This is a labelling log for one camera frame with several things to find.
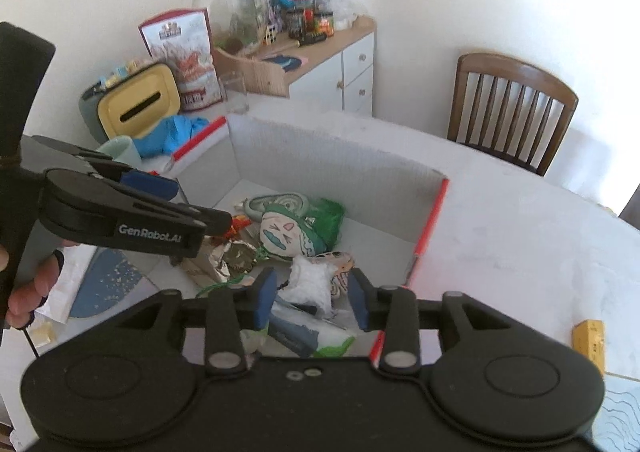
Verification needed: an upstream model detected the beige paper scrap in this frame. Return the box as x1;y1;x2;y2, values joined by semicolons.
30;322;56;345

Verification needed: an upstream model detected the person's left hand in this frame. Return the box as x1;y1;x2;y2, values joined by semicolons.
5;249;67;330

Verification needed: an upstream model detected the clear plastic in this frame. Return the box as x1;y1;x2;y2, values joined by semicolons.
277;255;336;318

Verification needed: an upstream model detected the large glass jar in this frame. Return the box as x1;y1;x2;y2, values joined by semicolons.
194;0;273;53

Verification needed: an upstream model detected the red white cardboard box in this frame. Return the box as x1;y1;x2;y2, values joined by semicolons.
170;113;451;360

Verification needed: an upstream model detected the blue cloth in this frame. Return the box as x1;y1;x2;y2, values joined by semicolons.
132;115;211;158

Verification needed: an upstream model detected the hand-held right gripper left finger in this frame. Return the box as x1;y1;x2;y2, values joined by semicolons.
112;266;278;375

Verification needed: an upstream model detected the yellow block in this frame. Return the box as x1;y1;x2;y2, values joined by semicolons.
572;319;606;375

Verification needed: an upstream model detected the clear plastic bag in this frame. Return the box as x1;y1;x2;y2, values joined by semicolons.
325;0;368;30

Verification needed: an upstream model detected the blue patterned mat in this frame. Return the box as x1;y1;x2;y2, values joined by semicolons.
590;372;640;452

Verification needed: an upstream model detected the drinking glass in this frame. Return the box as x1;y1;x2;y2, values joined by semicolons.
218;71;250;114

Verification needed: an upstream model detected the mint green cup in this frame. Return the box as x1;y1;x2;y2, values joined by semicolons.
95;136;143;170

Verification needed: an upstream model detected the blue round coaster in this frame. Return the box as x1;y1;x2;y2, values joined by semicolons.
262;54;308;69

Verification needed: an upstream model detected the blue speckled paper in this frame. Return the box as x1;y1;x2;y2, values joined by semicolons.
67;247;151;319

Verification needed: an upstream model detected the grey container yellow lid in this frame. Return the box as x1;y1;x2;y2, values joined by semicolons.
78;60;182;143

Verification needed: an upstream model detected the red white snack bag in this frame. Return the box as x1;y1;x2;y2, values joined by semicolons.
138;7;224;112

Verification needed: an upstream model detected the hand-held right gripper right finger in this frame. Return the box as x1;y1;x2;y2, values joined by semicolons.
347;267;516;375

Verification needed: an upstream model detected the green fuzzy pouch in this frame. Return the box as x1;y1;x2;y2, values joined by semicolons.
305;198;347;250

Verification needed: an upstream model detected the white green plastic bag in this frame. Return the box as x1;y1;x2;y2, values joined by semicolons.
240;302;358;360

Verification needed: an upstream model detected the mint green scale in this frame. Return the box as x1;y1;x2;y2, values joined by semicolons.
242;191;313;223

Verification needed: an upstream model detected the dark object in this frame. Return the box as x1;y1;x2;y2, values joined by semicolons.
617;182;640;233

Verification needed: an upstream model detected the white cabinet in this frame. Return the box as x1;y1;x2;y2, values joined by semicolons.
260;15;376;117

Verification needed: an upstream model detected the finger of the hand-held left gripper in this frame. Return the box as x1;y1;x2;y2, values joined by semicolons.
75;145;179;201
75;172;233;258

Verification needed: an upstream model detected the blue yellow packet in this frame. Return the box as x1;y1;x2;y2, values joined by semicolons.
100;61;148;86

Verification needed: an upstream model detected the striped round-eyed toy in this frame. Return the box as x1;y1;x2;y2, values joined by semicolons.
312;251;356;298

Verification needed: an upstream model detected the black cable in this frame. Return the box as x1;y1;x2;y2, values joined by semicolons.
17;327;41;360

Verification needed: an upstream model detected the white paper sheet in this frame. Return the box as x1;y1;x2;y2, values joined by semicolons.
35;247;96;323

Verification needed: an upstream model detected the wooden chair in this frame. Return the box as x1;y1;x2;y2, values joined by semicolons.
446;52;580;177

